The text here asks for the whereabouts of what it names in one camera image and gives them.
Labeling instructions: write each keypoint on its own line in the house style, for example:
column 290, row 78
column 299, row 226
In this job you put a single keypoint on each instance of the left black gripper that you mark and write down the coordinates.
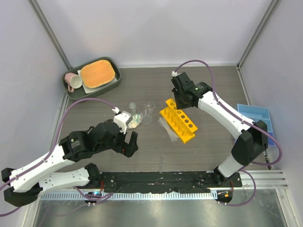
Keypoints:
column 127, row 149

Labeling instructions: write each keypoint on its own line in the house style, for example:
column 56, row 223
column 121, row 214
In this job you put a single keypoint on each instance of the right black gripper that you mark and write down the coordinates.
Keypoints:
column 179, row 105

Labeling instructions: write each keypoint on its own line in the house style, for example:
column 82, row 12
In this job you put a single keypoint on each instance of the long glass test tube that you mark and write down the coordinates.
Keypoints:
column 172, row 101

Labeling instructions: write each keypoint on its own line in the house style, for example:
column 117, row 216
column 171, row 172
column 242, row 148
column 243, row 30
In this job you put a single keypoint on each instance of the yellow test tube rack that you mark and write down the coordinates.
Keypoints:
column 179, row 122

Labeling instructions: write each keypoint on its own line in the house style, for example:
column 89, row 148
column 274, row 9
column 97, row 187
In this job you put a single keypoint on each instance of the clear glass beaker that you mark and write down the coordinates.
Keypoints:
column 149, row 107

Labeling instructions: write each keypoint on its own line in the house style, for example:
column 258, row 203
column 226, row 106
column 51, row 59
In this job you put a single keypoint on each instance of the blue compartment box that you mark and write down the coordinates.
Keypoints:
column 256, row 113

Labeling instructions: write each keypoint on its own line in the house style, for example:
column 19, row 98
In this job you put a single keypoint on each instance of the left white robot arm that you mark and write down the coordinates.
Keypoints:
column 41, row 176

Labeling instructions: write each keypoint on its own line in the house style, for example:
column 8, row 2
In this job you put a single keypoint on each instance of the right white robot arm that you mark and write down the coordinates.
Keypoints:
column 250, row 136

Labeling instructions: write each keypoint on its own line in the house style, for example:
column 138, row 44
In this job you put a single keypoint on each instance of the crumpled plastic bag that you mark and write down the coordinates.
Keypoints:
column 136, row 121

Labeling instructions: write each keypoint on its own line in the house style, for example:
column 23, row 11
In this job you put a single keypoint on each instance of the small glass flask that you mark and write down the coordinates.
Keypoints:
column 133, row 108

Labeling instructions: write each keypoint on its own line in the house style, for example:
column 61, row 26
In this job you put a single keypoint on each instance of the bundle of plastic pipettes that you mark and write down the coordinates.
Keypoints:
column 172, row 135

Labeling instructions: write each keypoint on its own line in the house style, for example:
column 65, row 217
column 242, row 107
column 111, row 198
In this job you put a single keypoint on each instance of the white square plate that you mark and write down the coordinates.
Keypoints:
column 95, row 80

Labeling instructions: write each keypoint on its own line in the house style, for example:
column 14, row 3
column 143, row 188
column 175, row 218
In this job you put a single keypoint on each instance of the dark grey tray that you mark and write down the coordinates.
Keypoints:
column 79, row 93

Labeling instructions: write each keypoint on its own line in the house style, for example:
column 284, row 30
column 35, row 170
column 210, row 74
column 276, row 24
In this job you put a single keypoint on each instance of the orange woven mat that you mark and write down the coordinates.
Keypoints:
column 100, row 65

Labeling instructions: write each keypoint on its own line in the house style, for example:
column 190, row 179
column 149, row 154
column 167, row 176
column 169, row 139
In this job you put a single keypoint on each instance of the pink and white mug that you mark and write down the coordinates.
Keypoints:
column 73, row 81

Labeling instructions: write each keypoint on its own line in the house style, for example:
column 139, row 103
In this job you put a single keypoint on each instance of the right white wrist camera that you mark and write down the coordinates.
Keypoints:
column 174, row 74

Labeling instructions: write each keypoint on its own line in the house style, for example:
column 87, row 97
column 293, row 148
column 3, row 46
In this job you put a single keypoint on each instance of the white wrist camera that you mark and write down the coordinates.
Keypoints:
column 174, row 74
column 122, row 119

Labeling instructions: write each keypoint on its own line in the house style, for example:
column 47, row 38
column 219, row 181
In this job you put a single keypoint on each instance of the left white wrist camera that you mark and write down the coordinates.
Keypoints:
column 122, row 119

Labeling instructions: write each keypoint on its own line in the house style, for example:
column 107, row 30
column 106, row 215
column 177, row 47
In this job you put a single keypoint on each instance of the white slotted cable duct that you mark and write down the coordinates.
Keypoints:
column 73, row 195

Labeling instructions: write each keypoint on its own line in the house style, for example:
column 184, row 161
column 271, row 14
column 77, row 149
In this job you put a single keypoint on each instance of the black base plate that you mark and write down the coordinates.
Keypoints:
column 163, row 182

